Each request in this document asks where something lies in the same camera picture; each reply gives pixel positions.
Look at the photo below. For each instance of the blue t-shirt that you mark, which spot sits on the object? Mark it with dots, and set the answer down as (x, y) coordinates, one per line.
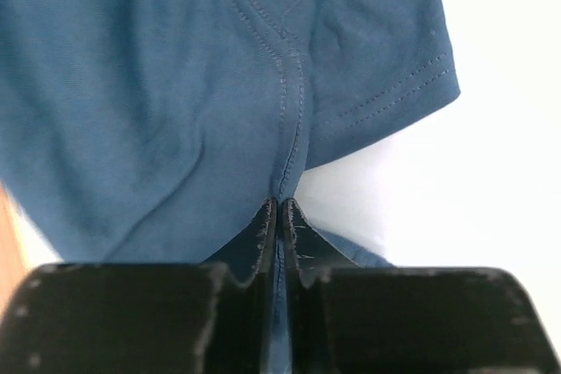
(153, 131)

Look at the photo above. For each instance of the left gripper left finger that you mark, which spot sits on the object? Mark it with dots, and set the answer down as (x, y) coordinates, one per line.
(214, 317)

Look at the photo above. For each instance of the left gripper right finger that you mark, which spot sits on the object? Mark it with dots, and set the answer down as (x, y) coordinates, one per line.
(345, 318)

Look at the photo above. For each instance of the wooden clothes rack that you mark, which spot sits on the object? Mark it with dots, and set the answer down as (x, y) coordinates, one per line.
(14, 260)

